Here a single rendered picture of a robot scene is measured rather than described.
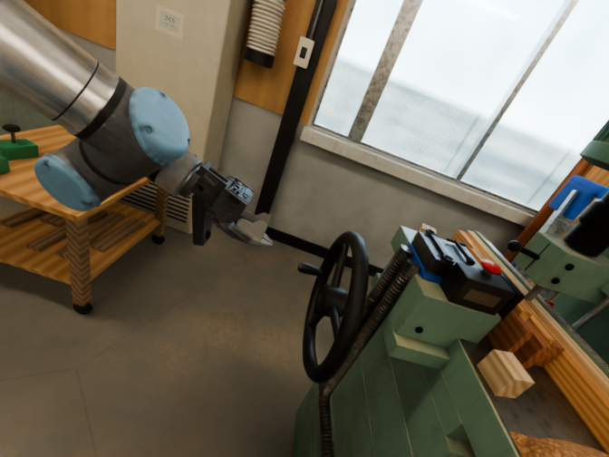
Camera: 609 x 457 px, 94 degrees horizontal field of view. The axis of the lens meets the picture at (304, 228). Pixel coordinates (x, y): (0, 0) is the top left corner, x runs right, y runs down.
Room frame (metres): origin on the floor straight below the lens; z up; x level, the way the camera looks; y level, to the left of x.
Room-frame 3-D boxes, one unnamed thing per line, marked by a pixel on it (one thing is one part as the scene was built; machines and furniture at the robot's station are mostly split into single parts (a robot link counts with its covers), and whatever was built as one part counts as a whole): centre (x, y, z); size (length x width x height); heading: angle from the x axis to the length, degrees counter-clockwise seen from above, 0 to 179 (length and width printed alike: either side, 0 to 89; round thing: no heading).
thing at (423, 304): (0.43, -0.25, 0.91); 0.15 x 0.14 x 0.09; 8
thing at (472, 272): (0.42, -0.25, 0.99); 0.13 x 0.11 x 0.06; 8
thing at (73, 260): (1.00, 1.00, 0.32); 0.66 x 0.57 x 0.64; 4
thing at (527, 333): (0.48, -0.35, 0.93); 0.24 x 0.01 x 0.06; 8
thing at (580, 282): (0.49, -0.46, 1.03); 0.14 x 0.07 x 0.09; 98
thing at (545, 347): (0.44, -0.39, 0.93); 0.16 x 0.02 x 0.05; 8
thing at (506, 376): (0.30, -0.33, 0.92); 0.04 x 0.03 x 0.04; 14
